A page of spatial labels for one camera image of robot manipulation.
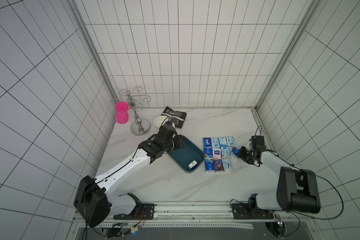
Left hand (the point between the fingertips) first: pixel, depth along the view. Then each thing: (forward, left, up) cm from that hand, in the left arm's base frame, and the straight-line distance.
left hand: (180, 143), depth 79 cm
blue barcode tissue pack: (+2, -34, -15) cm, 37 cm away
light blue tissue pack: (+11, -33, -15) cm, 38 cm away
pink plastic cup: (+16, +33, +10) cm, 38 cm away
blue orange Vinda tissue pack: (+3, -17, -15) cm, 23 cm away
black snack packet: (+32, +4, -15) cm, 36 cm away
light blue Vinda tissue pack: (+10, -23, -15) cm, 29 cm away
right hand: (+3, -34, -15) cm, 37 cm away
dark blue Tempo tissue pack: (+8, -17, -14) cm, 24 cm away
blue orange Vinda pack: (-6, -17, -15) cm, 24 cm away
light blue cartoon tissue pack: (+10, -28, -15) cm, 34 cm away
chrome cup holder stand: (+23, +30, -17) cm, 42 cm away
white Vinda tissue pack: (-8, -7, -10) cm, 14 cm away
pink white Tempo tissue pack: (+2, -23, -15) cm, 28 cm away
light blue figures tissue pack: (+3, -28, -15) cm, 32 cm away
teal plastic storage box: (+1, -3, -17) cm, 17 cm away
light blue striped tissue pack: (-5, -28, -15) cm, 32 cm away
